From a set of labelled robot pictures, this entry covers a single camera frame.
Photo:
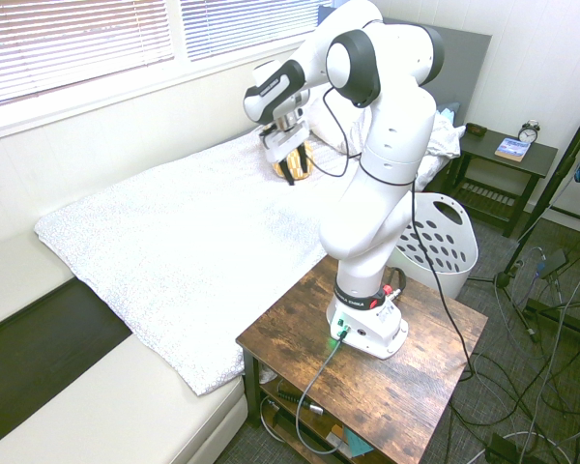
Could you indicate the cream upholstered bed base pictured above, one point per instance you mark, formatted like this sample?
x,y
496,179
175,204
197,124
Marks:
x,y
77,411

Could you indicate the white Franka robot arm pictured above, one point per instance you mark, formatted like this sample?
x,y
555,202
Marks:
x,y
391,145

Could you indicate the small dark box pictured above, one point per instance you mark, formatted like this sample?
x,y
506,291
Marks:
x,y
476,129

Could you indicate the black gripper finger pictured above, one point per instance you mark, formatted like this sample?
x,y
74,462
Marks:
x,y
288,175
309,157

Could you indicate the black slim stand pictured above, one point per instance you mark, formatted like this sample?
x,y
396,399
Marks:
x,y
553,193

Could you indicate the wide white window blinds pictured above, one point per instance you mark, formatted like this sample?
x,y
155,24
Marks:
x,y
77,43

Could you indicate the black power adapter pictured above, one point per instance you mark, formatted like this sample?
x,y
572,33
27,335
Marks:
x,y
556,263

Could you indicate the teal paper sheet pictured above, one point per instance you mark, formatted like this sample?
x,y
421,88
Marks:
x,y
357,443

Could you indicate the crumpled white patterned blanket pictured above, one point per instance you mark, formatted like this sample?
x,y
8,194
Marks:
x,y
440,145

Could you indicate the black alarm clock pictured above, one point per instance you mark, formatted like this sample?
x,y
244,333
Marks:
x,y
529,133

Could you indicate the yellow white patterned pillow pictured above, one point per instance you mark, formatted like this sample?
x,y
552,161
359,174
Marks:
x,y
299,164

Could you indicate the grey headboard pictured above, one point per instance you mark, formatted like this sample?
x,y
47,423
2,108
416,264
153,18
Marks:
x,y
464,63

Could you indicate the black nightstand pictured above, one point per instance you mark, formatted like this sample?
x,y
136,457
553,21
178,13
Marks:
x,y
536,164

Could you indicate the rustic wooden side table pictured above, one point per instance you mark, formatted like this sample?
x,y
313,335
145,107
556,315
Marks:
x,y
367,396

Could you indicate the white circle-patterned bed cover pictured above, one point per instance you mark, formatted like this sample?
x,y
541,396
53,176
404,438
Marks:
x,y
174,251

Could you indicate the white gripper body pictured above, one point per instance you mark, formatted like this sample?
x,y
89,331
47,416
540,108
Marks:
x,y
284,141

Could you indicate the plain white pillow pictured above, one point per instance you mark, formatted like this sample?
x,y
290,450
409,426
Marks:
x,y
328,125

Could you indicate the blue white book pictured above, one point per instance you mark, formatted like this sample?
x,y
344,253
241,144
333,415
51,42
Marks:
x,y
512,150

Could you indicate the white perforated laundry basket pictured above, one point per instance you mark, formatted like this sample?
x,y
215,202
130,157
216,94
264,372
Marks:
x,y
459,270

